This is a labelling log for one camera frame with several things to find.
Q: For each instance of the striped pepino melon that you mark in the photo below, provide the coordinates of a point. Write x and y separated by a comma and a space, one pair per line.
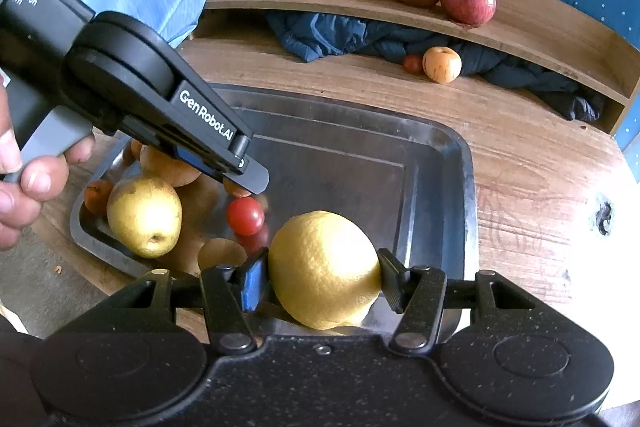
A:
145, 217

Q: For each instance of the person's left hand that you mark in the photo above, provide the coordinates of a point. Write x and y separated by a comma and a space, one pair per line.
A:
20, 207

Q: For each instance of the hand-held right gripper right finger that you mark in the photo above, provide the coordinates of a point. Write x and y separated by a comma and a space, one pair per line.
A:
393, 282

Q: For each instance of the red cherry tomato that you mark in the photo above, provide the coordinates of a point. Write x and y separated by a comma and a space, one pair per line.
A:
412, 64
245, 216

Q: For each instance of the dark blue jacket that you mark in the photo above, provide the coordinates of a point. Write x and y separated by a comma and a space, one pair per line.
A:
350, 34

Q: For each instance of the metal tray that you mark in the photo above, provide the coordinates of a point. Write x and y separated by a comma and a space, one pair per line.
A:
350, 157

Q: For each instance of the small yellow-orange apple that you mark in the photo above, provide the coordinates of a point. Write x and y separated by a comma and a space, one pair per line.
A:
441, 64

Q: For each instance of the orange mandarin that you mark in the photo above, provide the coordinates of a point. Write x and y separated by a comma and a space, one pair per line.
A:
98, 197

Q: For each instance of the wooden shelf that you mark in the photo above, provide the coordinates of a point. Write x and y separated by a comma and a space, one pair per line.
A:
550, 37

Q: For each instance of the small orange fruit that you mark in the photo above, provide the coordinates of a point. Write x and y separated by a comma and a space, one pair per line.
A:
234, 190

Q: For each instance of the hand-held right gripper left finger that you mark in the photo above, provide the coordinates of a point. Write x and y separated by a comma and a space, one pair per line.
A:
256, 282

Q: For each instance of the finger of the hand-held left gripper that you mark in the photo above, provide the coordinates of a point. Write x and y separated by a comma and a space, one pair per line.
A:
250, 179

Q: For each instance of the brown oval fruit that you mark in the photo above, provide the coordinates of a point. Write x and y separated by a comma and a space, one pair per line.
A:
170, 172

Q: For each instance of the small tan round fruit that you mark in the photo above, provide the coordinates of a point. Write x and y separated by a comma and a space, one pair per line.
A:
220, 252

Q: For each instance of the yellow lemon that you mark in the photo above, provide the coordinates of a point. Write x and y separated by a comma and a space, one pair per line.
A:
325, 267

